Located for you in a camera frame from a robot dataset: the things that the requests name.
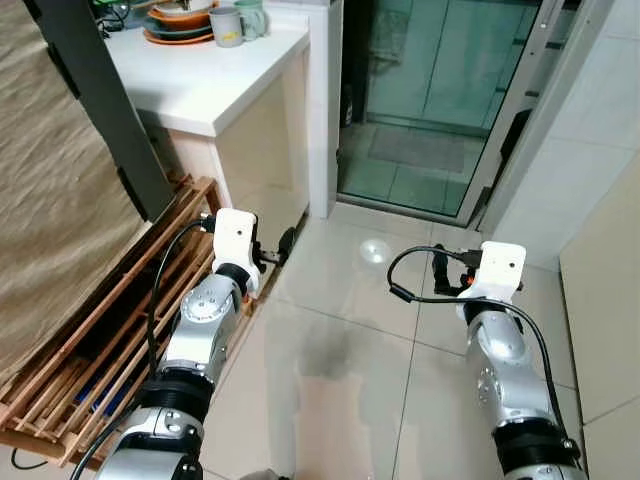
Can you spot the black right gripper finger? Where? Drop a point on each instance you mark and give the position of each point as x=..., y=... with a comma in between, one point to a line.
x=440, y=268

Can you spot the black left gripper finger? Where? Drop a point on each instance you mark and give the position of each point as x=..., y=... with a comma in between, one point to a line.
x=287, y=243

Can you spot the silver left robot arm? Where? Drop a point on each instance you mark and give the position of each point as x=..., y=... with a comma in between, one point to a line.
x=205, y=310

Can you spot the grey floor mat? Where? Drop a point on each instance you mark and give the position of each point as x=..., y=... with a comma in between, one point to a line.
x=425, y=148

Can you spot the green glass sliding door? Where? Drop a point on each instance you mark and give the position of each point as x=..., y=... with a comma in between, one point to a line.
x=440, y=90

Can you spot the white counter with dishes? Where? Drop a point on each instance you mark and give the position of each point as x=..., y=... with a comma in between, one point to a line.
x=200, y=80

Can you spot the green mug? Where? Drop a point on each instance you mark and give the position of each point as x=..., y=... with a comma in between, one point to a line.
x=254, y=18

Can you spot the wooden wine rack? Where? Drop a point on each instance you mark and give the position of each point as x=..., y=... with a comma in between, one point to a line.
x=60, y=390

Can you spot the dark grey plate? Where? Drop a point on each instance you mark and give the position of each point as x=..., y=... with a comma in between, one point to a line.
x=165, y=31

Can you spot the orange bowl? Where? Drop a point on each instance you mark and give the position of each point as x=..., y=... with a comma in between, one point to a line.
x=180, y=17

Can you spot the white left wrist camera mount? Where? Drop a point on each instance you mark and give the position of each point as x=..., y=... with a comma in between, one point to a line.
x=235, y=235

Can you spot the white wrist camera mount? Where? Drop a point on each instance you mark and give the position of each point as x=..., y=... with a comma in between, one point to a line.
x=235, y=235
x=497, y=265

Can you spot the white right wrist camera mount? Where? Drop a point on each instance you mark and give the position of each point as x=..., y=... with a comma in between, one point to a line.
x=497, y=265

